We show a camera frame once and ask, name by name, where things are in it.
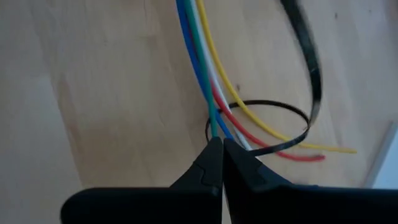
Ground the yellow cable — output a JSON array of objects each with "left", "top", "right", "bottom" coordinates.
[{"left": 195, "top": 0, "right": 358, "bottom": 154}]

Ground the white cable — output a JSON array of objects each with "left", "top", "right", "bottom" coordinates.
[{"left": 190, "top": 0, "right": 259, "bottom": 160}]

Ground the black zip tie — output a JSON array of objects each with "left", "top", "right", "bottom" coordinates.
[{"left": 205, "top": 0, "right": 323, "bottom": 157}]

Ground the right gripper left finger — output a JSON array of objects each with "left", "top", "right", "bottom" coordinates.
[{"left": 60, "top": 136, "right": 224, "bottom": 224}]

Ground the green cable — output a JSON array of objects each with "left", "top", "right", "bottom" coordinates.
[{"left": 183, "top": 0, "right": 219, "bottom": 138}]

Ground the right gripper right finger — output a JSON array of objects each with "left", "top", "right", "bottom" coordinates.
[{"left": 223, "top": 138, "right": 398, "bottom": 224}]

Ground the blue cable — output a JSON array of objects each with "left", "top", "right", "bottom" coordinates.
[{"left": 175, "top": 0, "right": 234, "bottom": 141}]

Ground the white raceway cover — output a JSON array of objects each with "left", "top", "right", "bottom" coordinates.
[{"left": 363, "top": 121, "right": 398, "bottom": 190}]

